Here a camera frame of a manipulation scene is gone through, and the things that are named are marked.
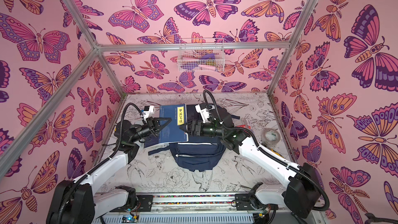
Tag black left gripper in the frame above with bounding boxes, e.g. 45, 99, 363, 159
128, 120, 170, 146

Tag blue notebook with yellow label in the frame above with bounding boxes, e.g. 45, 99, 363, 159
144, 104, 189, 148

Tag navy blue student backpack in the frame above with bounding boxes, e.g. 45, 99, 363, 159
148, 105, 233, 172

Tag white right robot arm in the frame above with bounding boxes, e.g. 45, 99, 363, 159
183, 90, 330, 218

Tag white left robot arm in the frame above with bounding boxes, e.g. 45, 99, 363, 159
46, 103, 162, 224

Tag red paper pack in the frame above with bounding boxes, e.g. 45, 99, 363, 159
238, 122, 251, 129

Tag clear packing tape roll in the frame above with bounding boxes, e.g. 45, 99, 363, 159
261, 128, 281, 149

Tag green circuit board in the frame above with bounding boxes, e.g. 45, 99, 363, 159
122, 215, 138, 224

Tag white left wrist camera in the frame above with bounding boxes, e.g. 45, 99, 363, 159
141, 105, 155, 123

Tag white wire basket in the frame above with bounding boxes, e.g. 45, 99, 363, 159
176, 38, 226, 72

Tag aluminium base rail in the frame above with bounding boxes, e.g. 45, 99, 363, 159
93, 192, 327, 224

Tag yellow handled pliers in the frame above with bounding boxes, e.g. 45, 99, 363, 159
271, 149, 284, 158

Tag black handled screwdriver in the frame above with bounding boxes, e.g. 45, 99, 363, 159
291, 213, 307, 224

